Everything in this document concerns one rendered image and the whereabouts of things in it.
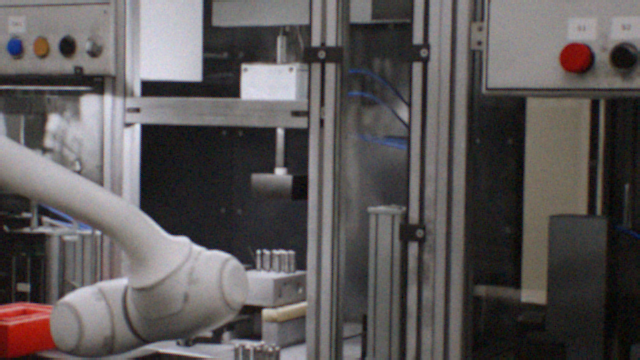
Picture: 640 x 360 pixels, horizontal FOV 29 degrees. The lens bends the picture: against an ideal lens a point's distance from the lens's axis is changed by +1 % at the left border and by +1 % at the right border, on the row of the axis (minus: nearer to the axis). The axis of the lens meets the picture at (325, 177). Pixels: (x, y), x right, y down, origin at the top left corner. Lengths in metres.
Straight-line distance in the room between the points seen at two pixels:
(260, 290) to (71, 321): 0.47
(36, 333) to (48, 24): 0.54
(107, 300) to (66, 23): 0.62
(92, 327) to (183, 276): 0.16
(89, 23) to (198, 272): 0.65
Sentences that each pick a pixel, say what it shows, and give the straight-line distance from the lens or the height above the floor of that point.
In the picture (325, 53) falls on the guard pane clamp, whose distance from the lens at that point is 1.90.
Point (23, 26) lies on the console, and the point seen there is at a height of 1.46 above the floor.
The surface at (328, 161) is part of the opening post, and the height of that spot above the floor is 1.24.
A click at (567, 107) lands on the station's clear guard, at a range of 1.76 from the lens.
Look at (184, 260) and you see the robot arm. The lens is 1.68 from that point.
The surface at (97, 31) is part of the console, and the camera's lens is 2.16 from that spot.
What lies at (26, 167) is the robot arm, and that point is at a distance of 1.68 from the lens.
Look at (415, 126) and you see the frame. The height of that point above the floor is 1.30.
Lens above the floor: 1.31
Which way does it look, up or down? 3 degrees down
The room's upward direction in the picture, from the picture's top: 1 degrees clockwise
